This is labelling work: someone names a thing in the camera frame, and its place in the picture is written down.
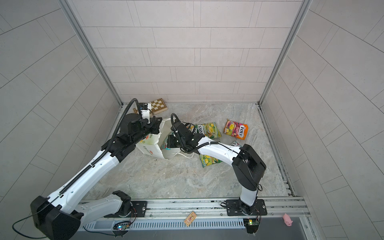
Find teal mint Fox's candy bag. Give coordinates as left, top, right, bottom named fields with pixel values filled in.
left=230, top=141, right=241, bottom=147

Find orange Fox's candy bag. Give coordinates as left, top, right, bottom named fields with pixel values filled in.
left=224, top=120, right=249, bottom=140

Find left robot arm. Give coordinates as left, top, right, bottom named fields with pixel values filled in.
left=31, top=99, right=162, bottom=240

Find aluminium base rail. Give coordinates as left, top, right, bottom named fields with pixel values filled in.
left=69, top=195, right=311, bottom=224

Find wooden mousetrap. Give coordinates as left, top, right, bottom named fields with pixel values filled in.
left=184, top=212, right=197, bottom=227

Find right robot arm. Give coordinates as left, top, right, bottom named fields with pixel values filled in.
left=168, top=119, right=267, bottom=216

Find green snack packs in bag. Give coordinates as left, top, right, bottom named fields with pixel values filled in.
left=160, top=133, right=171, bottom=150

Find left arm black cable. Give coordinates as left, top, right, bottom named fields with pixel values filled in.
left=11, top=98, right=157, bottom=240

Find left circuit board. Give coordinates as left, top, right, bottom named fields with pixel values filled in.
left=112, top=221, right=132, bottom=237

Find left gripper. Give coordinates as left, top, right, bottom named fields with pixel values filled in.
left=129, top=116, right=163, bottom=146

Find wooden chessboard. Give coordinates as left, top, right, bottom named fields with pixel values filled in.
left=139, top=98, right=168, bottom=116

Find circuit board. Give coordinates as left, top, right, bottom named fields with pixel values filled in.
left=112, top=221, right=132, bottom=237
left=243, top=219, right=260, bottom=234

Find green yellow Fox's candy bag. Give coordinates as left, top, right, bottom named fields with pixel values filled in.
left=207, top=122, right=222, bottom=139

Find right circuit board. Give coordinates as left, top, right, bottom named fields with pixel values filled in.
left=243, top=219, right=260, bottom=234

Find white paper bag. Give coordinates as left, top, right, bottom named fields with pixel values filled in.
left=136, top=118, right=194, bottom=160

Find pink pig toy on rail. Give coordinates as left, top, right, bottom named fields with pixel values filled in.
left=283, top=214, right=293, bottom=227

